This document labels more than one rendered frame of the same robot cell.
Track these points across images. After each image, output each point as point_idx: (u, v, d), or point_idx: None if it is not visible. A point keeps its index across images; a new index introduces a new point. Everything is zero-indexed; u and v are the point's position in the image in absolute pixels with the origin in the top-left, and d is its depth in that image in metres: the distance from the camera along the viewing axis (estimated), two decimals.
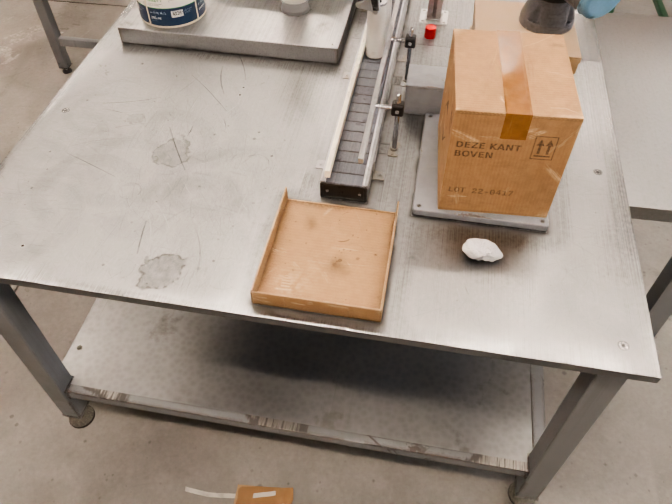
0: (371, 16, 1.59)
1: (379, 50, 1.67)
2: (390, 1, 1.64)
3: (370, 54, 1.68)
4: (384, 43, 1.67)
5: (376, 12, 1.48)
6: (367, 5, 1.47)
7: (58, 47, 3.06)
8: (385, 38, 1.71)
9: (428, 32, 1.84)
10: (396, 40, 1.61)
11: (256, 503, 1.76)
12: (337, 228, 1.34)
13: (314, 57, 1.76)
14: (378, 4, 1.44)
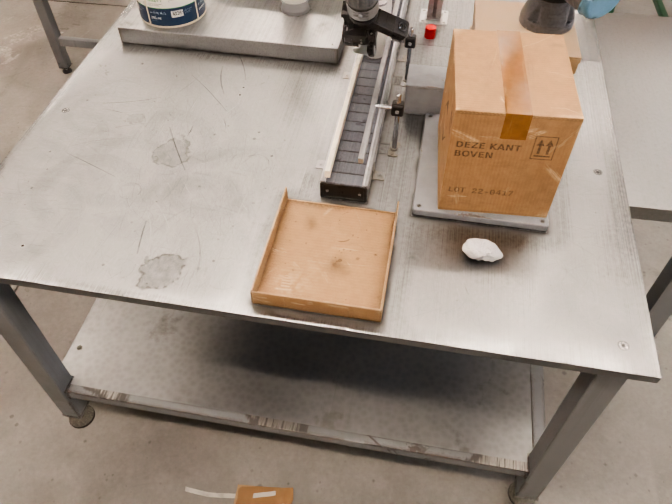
0: None
1: (379, 50, 1.67)
2: (390, 1, 1.64)
3: None
4: (384, 43, 1.67)
5: (372, 57, 1.59)
6: (363, 51, 1.57)
7: (58, 47, 3.06)
8: (385, 38, 1.71)
9: (428, 32, 1.84)
10: (396, 40, 1.61)
11: (256, 503, 1.76)
12: (337, 228, 1.34)
13: (314, 57, 1.76)
14: (373, 52, 1.54)
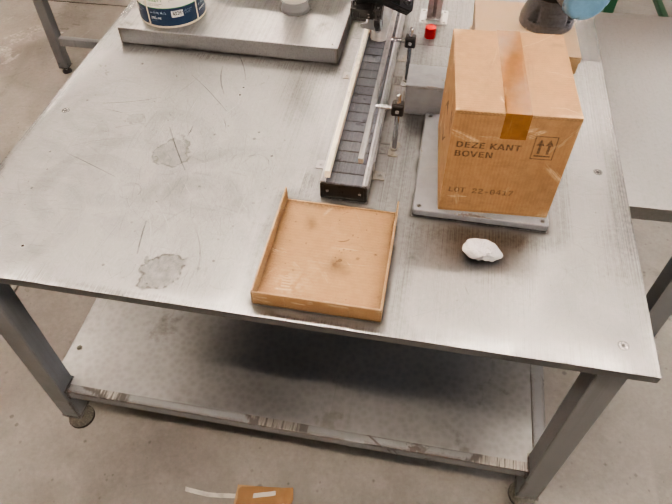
0: None
1: (383, 33, 1.72)
2: None
3: (375, 37, 1.73)
4: (388, 27, 1.73)
5: (378, 32, 1.67)
6: (370, 26, 1.66)
7: (58, 47, 3.06)
8: (389, 25, 1.76)
9: (428, 32, 1.84)
10: (396, 40, 1.61)
11: (256, 503, 1.76)
12: (337, 228, 1.34)
13: (314, 57, 1.76)
14: (380, 26, 1.63)
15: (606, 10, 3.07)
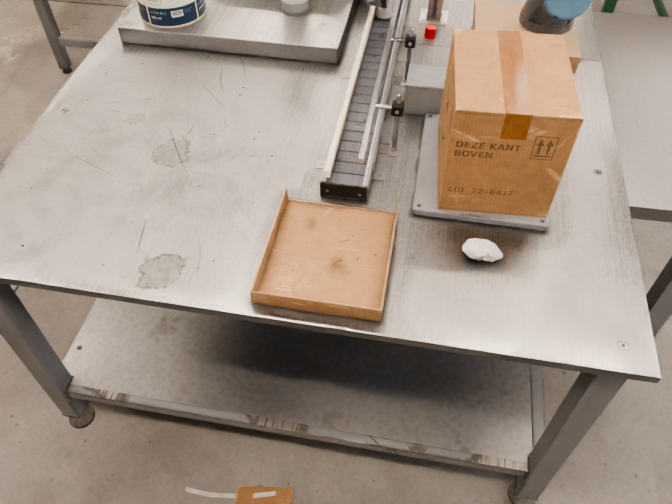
0: None
1: (389, 10, 1.81)
2: None
3: (381, 14, 1.82)
4: (393, 4, 1.82)
5: (384, 8, 1.75)
6: (377, 3, 1.74)
7: (58, 47, 3.06)
8: (392, 3, 1.84)
9: (428, 32, 1.84)
10: (396, 40, 1.61)
11: (256, 503, 1.76)
12: (337, 228, 1.34)
13: (314, 57, 1.76)
14: (386, 3, 1.71)
15: (606, 10, 3.07)
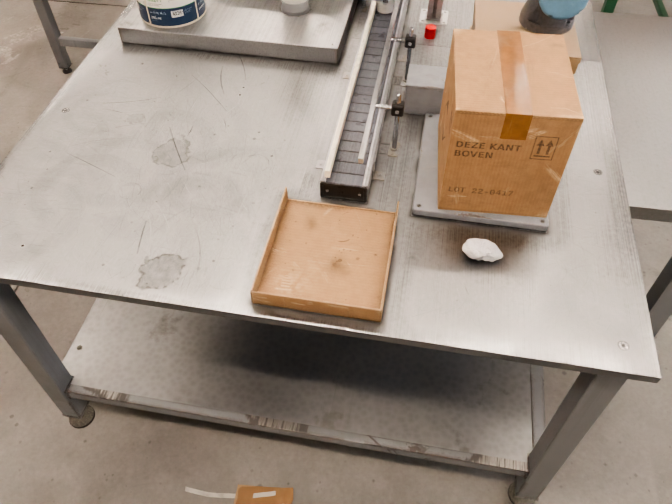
0: None
1: (390, 5, 1.83)
2: None
3: (382, 9, 1.84)
4: None
5: (385, 3, 1.77)
6: None
7: (58, 47, 3.06)
8: None
9: (428, 32, 1.84)
10: (396, 40, 1.61)
11: (256, 503, 1.76)
12: (337, 228, 1.34)
13: (314, 57, 1.76)
14: None
15: (606, 10, 3.07)
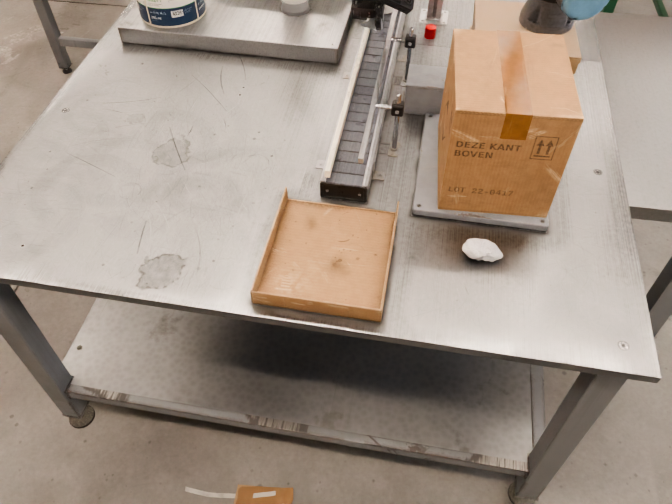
0: None
1: None
2: None
3: None
4: None
5: (379, 30, 1.68)
6: (371, 25, 1.66)
7: (58, 47, 3.06)
8: None
9: (428, 32, 1.84)
10: (396, 40, 1.61)
11: (256, 503, 1.76)
12: (337, 228, 1.34)
13: (314, 57, 1.76)
14: (381, 25, 1.63)
15: (606, 10, 3.07)
